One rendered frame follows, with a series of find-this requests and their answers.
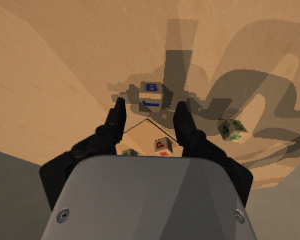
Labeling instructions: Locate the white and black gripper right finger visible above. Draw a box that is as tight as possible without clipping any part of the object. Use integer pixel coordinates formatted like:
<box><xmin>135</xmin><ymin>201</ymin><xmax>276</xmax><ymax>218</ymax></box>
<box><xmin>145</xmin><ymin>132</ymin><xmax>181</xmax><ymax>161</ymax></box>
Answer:
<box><xmin>173</xmin><ymin>101</ymin><xmax>253</xmax><ymax>208</ymax></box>

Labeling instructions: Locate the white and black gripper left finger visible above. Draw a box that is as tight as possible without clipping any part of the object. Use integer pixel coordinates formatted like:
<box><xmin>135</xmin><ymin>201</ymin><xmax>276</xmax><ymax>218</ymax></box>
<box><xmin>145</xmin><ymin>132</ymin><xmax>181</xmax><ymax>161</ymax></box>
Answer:
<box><xmin>39</xmin><ymin>97</ymin><xmax>127</xmax><ymax>212</ymax></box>

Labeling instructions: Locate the tan flat mat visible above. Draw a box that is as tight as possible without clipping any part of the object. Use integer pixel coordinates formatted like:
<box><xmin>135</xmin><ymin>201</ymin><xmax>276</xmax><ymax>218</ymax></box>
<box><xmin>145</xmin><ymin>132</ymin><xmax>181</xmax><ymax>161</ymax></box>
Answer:
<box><xmin>115</xmin><ymin>118</ymin><xmax>183</xmax><ymax>156</ymax></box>

